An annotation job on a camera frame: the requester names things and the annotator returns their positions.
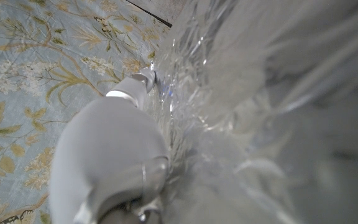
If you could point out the floral printed backdrop cloth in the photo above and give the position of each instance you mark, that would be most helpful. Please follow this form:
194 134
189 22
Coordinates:
26 77

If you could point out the black backdrop pole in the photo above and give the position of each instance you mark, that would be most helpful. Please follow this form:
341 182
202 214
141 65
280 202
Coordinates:
154 17

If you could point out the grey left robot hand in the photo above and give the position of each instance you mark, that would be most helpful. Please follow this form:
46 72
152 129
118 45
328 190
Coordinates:
110 149

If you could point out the crinkled aluminum foil sheet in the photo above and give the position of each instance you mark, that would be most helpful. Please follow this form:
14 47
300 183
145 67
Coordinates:
244 93

